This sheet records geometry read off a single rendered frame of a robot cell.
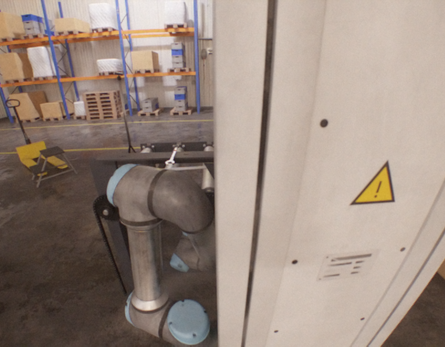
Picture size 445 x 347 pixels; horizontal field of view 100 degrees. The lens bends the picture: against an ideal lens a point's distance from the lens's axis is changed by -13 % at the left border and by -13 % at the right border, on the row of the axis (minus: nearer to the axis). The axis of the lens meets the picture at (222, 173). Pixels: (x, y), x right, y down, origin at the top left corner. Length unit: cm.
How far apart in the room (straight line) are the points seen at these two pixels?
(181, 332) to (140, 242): 27
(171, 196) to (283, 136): 32
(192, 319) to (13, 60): 1134
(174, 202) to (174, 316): 37
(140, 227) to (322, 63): 48
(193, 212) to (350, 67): 39
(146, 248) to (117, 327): 133
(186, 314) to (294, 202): 56
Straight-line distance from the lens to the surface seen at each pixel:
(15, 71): 1157
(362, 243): 31
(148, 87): 1047
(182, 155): 113
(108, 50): 1102
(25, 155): 575
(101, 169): 132
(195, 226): 50
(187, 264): 84
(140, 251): 60
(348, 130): 22
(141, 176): 51
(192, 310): 72
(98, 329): 193
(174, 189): 46
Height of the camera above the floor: 156
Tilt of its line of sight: 26 degrees down
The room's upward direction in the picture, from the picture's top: straight up
